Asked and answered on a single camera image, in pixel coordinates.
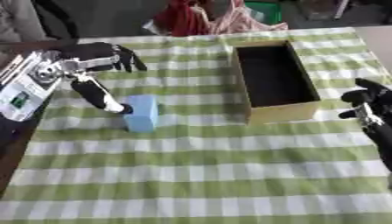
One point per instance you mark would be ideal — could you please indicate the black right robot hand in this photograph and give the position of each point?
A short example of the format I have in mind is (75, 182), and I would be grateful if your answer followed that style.
(375, 102)

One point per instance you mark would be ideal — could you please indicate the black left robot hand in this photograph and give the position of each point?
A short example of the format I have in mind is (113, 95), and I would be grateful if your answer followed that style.
(91, 87)

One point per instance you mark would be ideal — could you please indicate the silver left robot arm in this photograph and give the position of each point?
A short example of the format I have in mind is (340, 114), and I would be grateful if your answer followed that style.
(30, 81)

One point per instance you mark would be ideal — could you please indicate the tan cardboard box black inside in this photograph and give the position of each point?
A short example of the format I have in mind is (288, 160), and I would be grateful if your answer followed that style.
(275, 84)

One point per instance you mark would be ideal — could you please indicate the light blue rectangular block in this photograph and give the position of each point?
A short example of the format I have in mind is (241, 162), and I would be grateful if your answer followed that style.
(141, 113)

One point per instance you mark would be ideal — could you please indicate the person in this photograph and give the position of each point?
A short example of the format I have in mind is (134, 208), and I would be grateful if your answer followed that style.
(30, 17)

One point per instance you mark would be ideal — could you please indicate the red and pink bag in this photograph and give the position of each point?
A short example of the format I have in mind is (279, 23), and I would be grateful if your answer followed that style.
(214, 17)

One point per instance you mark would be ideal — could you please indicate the green crate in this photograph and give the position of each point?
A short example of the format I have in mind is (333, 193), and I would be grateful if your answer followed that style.
(265, 11)

